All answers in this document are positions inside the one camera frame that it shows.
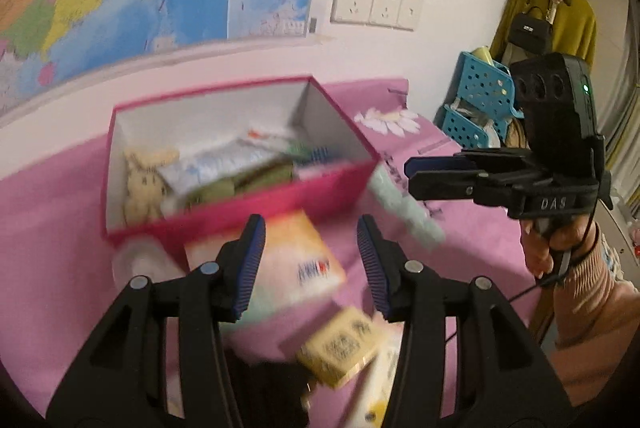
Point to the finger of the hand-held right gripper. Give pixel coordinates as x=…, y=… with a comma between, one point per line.
x=440, y=187
x=435, y=164

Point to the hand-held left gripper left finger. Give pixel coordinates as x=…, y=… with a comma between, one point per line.
x=250, y=265

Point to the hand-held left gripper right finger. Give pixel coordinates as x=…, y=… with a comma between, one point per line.
x=372, y=265

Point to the pastel tissue pack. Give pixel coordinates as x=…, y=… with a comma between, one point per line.
x=295, y=268

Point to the pink cardboard box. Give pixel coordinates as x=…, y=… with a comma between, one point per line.
x=280, y=203

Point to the green frog plush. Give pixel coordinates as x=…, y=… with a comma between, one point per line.
x=235, y=185

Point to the white blue pack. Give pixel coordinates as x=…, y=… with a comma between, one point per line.
x=215, y=165

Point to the blue gingham scrunchie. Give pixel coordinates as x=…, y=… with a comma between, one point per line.
x=319, y=154

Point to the beige bear plush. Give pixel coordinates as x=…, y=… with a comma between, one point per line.
x=142, y=188

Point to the person's right hand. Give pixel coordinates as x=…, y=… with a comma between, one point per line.
x=537, y=258

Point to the blue perforated basket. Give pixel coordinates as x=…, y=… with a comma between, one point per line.
x=487, y=88
x=462, y=128

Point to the beige curtain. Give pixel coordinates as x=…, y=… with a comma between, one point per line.
x=622, y=118

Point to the yellow tissue pack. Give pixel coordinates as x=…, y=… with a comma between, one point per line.
x=340, y=348

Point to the mustard yellow garment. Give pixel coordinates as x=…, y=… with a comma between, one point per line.
x=575, y=28

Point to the black handbag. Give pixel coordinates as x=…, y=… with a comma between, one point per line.
x=530, y=30

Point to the yellow green cup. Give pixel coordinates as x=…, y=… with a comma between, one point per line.
x=482, y=55

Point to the white spray bottle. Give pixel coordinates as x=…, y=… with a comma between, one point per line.
x=145, y=260

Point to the white wall switch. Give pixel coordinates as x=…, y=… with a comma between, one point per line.
x=410, y=11

